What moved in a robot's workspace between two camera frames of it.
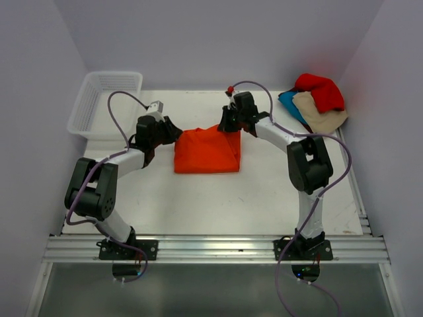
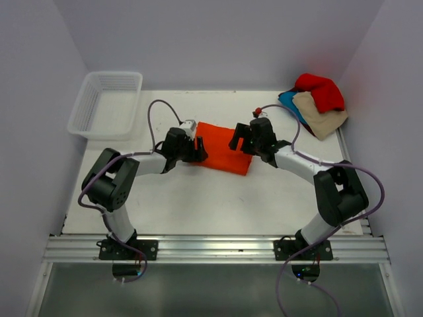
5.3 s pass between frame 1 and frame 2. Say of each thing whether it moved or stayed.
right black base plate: stayed
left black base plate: stayed
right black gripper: moved
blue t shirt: stayed
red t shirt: stayed
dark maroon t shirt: stayed
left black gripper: moved
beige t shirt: stayed
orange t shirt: moved
